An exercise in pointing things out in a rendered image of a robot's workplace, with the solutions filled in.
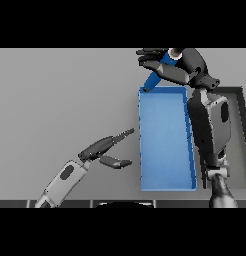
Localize robot's dark right hand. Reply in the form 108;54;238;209
135;47;221;91

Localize robot's dark left hand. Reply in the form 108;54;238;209
77;127;136;170

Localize blue pipe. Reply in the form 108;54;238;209
142;48;185;93

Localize blue bin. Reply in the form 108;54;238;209
138;85;198;192

